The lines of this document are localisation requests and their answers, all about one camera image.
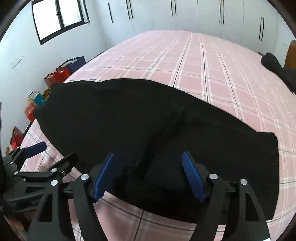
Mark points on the navy gift bag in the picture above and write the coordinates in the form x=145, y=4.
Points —
x=72, y=64

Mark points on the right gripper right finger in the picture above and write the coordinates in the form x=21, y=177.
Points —
x=245, y=218

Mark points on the gold brown gift bag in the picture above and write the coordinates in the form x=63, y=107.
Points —
x=47, y=93

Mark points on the pink plaid bed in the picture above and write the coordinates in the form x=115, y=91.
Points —
x=217, y=71

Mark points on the dark red box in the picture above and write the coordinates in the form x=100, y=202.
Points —
x=16, y=138

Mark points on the black clothes pile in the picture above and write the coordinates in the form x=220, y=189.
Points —
x=270, y=62

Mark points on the black pants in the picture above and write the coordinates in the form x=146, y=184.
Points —
x=152, y=124

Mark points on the black frame window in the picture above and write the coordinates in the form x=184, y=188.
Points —
x=54, y=17

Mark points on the teal gift box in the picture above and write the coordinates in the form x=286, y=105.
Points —
x=36, y=99

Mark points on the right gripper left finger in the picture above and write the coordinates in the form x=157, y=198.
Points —
x=64, y=203

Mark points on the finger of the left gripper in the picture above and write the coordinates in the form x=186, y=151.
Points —
x=60, y=165
x=14, y=161

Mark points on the white wardrobe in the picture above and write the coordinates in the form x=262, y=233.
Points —
x=256, y=25

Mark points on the red gift box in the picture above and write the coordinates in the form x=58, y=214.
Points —
x=29, y=112

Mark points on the wooden headboard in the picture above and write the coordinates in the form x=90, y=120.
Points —
x=290, y=60

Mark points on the red gift bag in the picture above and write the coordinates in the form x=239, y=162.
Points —
x=58, y=76

